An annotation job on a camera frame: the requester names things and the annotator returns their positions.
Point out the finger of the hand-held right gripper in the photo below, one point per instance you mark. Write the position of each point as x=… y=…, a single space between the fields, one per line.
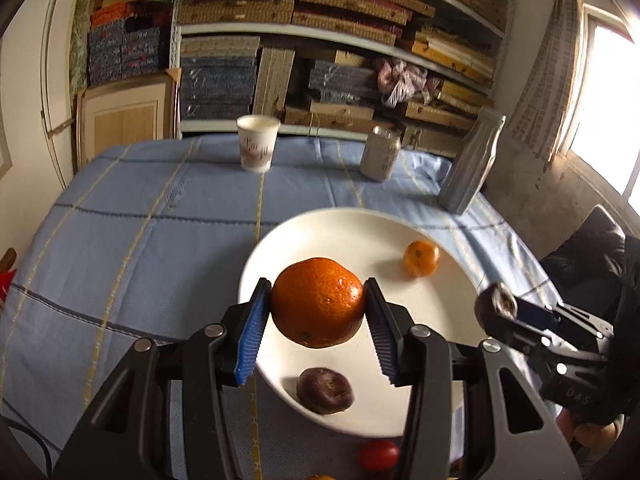
x=532 y=314
x=520 y=345

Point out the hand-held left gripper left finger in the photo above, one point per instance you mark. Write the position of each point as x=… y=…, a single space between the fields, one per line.
x=252 y=330

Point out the white oval plate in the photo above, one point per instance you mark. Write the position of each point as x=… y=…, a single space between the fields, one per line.
x=350 y=240

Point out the small orange mandarin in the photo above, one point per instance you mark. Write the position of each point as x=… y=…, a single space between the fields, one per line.
x=421 y=258
x=319 y=477

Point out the stack of woven boxes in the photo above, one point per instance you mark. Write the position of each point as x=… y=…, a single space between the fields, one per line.
x=350 y=5

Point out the bright window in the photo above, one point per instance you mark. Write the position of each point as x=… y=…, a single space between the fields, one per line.
x=610 y=100

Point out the red stuffed toy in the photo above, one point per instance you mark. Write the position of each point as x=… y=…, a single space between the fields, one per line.
x=6 y=280

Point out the stack of blue red cartons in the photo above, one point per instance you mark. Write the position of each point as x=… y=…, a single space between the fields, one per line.
x=125 y=45

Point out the green patterned board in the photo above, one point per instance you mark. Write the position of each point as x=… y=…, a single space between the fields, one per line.
x=80 y=40

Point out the pink plastic bag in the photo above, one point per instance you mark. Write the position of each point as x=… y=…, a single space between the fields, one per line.
x=400 y=82

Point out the white metal shelf rack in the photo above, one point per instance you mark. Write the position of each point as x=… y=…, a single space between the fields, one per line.
x=175 y=50

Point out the large dark purple fruit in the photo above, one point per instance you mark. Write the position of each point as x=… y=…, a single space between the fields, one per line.
x=492 y=305

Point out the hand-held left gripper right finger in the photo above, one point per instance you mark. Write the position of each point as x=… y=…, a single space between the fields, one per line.
x=382 y=330

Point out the white paper cup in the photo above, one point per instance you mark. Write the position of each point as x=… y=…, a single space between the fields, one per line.
x=257 y=142

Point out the red cherry tomato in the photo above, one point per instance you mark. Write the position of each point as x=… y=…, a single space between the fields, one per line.
x=378 y=455

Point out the beige checked curtain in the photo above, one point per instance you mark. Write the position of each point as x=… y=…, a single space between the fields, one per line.
x=545 y=70

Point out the small dark purple fruit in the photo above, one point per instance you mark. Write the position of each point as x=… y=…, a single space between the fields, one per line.
x=325 y=391

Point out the person's right hand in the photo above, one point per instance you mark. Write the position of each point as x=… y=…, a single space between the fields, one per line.
x=592 y=435

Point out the large orange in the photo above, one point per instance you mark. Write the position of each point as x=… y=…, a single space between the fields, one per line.
x=317 y=300

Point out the silver metal bottle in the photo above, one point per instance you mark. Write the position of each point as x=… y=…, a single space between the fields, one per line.
x=470 y=170

